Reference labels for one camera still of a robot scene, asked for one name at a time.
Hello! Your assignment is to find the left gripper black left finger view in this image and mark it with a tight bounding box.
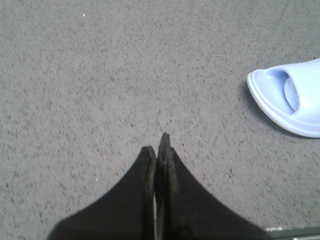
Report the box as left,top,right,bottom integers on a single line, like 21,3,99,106
47,146,157,240

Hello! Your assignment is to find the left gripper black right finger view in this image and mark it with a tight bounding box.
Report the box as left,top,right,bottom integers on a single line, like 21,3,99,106
155,133,271,240

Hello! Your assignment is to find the light blue slipper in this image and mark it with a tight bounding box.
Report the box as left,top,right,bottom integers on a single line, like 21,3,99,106
247,59,320,138

